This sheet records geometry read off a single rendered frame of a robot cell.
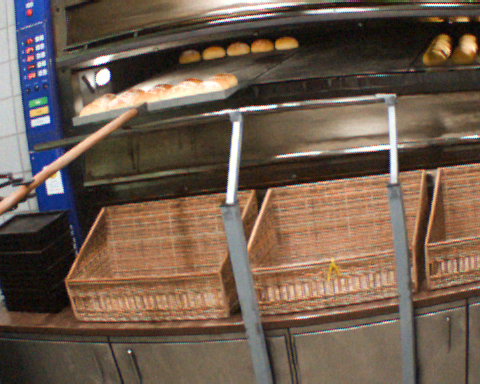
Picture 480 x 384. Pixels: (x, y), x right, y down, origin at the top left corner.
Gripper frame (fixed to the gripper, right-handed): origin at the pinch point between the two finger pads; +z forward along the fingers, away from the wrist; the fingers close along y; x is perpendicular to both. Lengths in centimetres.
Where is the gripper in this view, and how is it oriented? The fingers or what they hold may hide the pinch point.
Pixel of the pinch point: (24, 189)
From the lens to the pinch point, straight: 315.1
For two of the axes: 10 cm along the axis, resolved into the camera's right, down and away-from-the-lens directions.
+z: 9.5, -1.0, -2.9
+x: -2.5, 2.6, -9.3
